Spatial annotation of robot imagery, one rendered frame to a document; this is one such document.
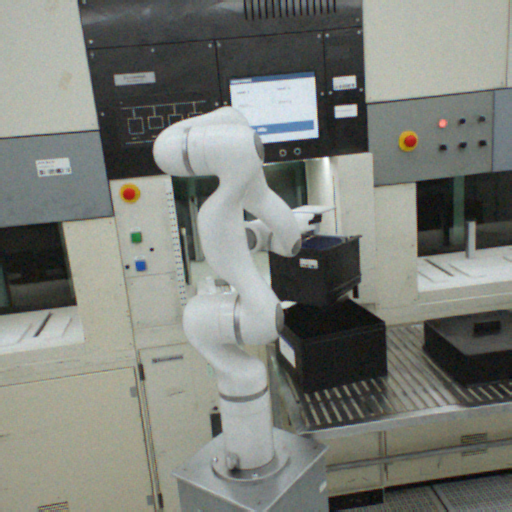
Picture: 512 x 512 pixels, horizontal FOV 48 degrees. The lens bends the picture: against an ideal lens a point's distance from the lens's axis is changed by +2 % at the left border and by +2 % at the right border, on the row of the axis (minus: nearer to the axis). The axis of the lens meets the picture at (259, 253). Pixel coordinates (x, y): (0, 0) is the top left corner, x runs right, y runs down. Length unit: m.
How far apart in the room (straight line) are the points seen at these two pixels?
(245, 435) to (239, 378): 0.14
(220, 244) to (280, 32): 0.95
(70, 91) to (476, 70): 1.34
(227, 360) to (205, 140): 0.50
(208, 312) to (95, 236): 0.80
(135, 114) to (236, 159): 0.84
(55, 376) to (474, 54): 1.81
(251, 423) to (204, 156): 0.62
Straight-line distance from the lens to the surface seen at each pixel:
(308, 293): 1.72
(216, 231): 1.18
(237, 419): 1.35
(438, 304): 2.24
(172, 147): 1.16
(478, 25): 2.18
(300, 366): 1.70
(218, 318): 1.26
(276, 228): 1.44
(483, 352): 1.74
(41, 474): 2.36
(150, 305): 2.03
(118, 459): 2.29
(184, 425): 2.22
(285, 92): 1.94
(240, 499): 1.36
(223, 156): 1.12
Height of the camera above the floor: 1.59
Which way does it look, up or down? 14 degrees down
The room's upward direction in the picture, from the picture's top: 6 degrees counter-clockwise
